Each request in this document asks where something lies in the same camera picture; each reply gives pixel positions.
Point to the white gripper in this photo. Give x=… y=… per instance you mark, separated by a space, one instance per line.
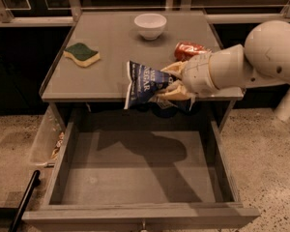
x=197 y=74

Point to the blue chip bag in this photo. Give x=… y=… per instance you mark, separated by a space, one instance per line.
x=144 y=83

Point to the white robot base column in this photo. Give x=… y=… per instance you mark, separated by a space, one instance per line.
x=282 y=112

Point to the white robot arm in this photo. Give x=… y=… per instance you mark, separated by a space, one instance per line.
x=263 y=60

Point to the grey counter cabinet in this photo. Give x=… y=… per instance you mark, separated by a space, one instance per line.
x=114 y=35

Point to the grey open top drawer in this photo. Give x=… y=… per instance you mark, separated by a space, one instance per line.
x=125 y=171

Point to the red soda can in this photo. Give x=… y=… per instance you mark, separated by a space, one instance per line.
x=185 y=50

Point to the white ceramic bowl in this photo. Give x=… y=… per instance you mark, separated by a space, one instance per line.
x=150 y=26

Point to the green yellow sponge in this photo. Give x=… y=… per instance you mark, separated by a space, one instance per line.
x=82 y=55

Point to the snack packets in bin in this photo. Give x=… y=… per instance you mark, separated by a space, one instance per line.
x=58 y=145

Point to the clear plastic side bin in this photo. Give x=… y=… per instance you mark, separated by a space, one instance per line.
x=45 y=147

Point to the black bar handle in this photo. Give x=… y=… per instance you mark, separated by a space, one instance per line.
x=33 y=183

